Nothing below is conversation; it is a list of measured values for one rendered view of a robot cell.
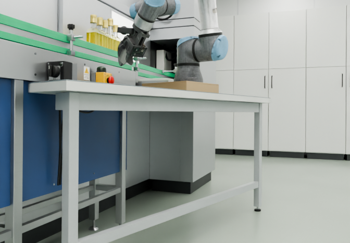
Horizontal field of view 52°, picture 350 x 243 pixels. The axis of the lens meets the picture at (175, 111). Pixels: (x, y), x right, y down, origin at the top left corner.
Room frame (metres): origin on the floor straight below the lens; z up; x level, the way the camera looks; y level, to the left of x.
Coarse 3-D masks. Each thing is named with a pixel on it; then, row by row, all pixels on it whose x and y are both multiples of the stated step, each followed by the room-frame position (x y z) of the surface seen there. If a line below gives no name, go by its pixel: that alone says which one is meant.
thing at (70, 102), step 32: (64, 96) 1.20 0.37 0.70; (96, 96) 1.28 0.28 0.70; (128, 96) 1.41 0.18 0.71; (64, 128) 1.20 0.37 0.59; (256, 128) 2.35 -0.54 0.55; (64, 160) 1.20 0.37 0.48; (256, 160) 2.35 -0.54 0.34; (64, 192) 1.20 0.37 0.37; (224, 192) 2.00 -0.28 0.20; (256, 192) 2.35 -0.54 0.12; (64, 224) 1.20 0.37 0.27; (128, 224) 1.42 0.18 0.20
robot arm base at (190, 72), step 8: (184, 64) 1.76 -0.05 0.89; (192, 64) 1.76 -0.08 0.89; (176, 72) 1.81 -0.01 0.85; (184, 72) 1.75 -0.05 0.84; (192, 72) 1.75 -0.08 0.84; (200, 72) 1.78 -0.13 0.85; (176, 80) 1.77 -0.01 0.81; (184, 80) 1.74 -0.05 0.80; (192, 80) 1.74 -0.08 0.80; (200, 80) 1.76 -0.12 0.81
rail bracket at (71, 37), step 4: (68, 24) 1.47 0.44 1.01; (72, 24) 1.46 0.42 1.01; (68, 28) 1.47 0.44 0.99; (72, 28) 1.47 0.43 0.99; (72, 32) 1.47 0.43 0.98; (68, 36) 1.47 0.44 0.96; (72, 36) 1.46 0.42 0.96; (76, 36) 1.46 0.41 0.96; (80, 36) 1.45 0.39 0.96; (68, 40) 1.47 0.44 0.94; (72, 40) 1.47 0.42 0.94; (72, 44) 1.47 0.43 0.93; (72, 48) 1.47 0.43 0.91; (68, 52) 1.46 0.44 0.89; (72, 52) 1.47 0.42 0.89; (72, 56) 1.48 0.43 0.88
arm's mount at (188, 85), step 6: (144, 84) 1.81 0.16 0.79; (150, 84) 1.78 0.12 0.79; (156, 84) 1.75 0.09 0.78; (162, 84) 1.73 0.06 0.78; (168, 84) 1.71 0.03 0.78; (174, 84) 1.68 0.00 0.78; (180, 84) 1.66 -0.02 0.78; (186, 84) 1.64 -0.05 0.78; (192, 84) 1.68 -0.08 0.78; (198, 84) 1.72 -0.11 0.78; (204, 84) 1.76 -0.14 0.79; (210, 84) 1.80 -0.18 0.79; (216, 84) 1.84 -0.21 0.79; (192, 90) 1.68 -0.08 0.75; (198, 90) 1.72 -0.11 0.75; (204, 90) 1.76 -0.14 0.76; (210, 90) 1.80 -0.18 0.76; (216, 90) 1.84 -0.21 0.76
